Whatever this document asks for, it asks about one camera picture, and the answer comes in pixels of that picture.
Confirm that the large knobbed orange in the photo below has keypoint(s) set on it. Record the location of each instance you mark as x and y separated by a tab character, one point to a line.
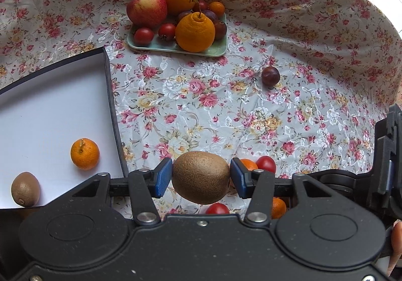
194	33

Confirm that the red apple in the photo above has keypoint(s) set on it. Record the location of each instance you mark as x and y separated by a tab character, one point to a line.
147	8

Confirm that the person's right hand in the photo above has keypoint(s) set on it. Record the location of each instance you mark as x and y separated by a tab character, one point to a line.
397	243

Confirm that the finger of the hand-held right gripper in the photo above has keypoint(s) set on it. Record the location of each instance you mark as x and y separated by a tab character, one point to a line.
391	174

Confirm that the red tomato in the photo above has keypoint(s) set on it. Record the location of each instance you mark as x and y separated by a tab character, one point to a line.
143	36
267	164
167	31
217	208

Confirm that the pale green tray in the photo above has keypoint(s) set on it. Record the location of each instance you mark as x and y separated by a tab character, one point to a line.
163	47

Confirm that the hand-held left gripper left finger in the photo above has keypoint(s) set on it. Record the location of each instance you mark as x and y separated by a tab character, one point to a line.
163	179

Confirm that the small tangerine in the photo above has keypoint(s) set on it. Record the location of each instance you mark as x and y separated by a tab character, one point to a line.
217	9
279	208
84	153
249	164

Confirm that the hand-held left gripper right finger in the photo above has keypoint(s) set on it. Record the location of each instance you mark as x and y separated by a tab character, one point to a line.
238	179

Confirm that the dark blue box white inside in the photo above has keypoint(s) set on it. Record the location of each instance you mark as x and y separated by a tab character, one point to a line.
47	111

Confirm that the brown kiwi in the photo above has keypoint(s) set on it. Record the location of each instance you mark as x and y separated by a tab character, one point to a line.
25	190
201	177

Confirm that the dark red plum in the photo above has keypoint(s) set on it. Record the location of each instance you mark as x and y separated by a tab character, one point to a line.
183	15
220	29
210	15
270	76
202	5

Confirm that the floral cloth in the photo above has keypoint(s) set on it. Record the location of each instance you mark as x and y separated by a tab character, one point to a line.
204	86

